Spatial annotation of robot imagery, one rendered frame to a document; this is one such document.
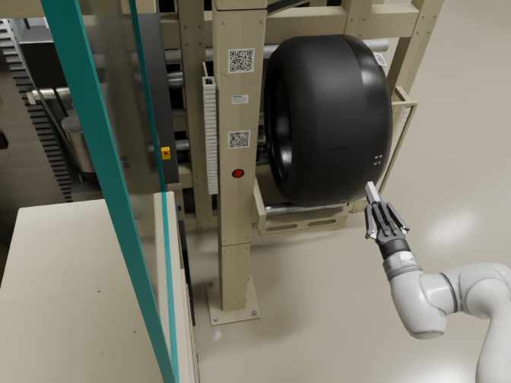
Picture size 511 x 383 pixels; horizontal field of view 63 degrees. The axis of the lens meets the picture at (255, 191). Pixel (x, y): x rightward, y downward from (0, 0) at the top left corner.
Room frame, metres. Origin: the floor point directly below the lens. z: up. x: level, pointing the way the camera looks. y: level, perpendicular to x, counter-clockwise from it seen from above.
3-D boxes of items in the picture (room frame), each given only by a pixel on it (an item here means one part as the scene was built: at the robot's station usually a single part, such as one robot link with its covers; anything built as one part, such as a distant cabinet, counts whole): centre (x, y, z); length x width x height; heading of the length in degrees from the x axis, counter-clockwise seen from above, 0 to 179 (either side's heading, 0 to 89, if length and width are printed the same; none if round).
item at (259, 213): (1.17, 0.01, 0.90); 0.40 x 0.03 x 0.10; 14
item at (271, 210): (1.08, -0.20, 0.90); 0.35 x 0.05 x 0.05; 104
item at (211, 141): (1.08, 0.16, 1.19); 0.05 x 0.04 x 0.48; 14
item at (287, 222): (1.08, -0.19, 0.84); 0.36 x 0.09 x 0.06; 104
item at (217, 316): (1.13, 0.08, 0.01); 0.27 x 0.27 x 0.02; 14
